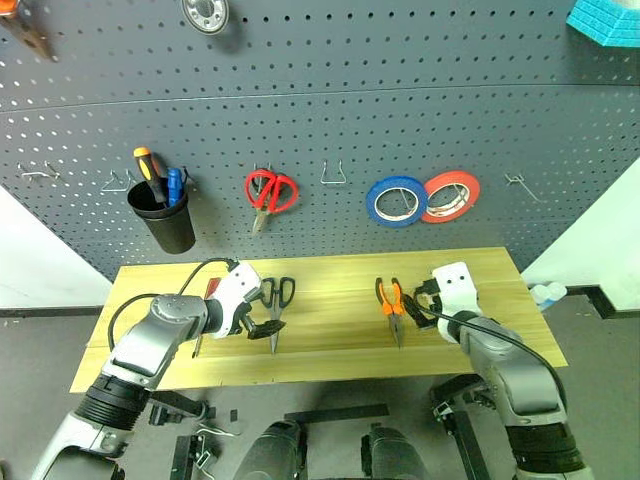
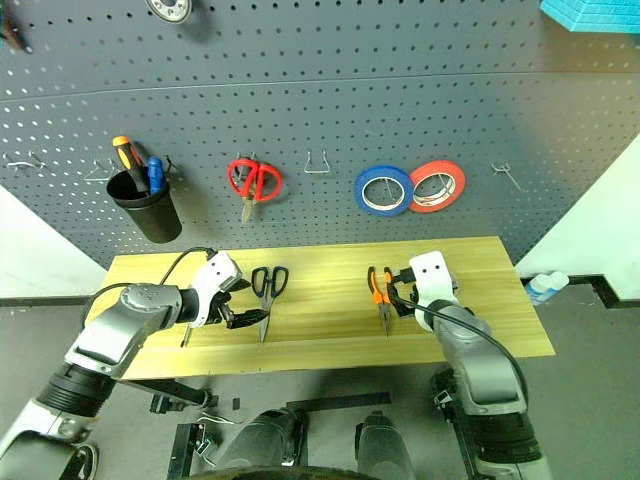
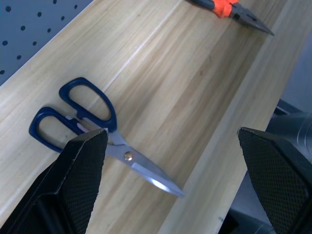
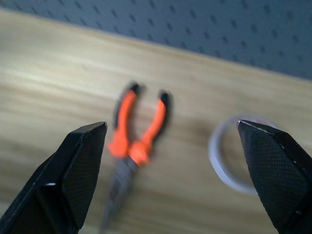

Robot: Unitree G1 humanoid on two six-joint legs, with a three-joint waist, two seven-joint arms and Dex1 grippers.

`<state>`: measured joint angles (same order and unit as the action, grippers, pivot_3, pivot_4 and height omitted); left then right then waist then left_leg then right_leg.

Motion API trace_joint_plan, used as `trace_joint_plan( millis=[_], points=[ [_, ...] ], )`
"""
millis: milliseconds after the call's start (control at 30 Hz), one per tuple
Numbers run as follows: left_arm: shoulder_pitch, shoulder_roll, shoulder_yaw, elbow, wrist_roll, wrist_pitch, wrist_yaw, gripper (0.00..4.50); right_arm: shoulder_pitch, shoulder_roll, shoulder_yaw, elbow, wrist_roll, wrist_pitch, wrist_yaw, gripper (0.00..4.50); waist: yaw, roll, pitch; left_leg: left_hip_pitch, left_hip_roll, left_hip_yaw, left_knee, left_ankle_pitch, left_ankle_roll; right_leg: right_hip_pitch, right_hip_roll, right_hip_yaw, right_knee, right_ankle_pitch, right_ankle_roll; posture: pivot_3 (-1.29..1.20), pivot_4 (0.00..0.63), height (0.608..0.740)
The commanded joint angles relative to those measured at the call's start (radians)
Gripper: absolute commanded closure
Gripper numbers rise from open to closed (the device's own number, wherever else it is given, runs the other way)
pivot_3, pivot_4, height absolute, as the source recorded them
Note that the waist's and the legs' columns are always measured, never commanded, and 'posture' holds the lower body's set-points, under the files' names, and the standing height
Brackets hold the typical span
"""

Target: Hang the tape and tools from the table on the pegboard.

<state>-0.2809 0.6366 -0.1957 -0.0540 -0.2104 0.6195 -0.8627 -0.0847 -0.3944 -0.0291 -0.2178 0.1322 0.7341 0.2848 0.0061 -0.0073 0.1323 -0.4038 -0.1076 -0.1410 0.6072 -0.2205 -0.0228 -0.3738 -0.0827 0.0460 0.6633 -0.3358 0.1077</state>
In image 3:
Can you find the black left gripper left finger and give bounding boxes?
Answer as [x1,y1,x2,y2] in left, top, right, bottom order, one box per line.
[0,128,109,234]

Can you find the orange black needle-nose pliers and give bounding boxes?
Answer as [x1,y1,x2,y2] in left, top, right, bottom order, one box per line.
[186,0,275,37]

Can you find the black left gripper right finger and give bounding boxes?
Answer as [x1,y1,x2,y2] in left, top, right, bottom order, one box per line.
[237,126,312,234]

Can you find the blue handled scissors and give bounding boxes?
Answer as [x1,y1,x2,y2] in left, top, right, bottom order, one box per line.
[28,77,186,197]

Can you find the blue pegboard panel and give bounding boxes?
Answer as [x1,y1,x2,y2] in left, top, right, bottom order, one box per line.
[0,0,95,86]

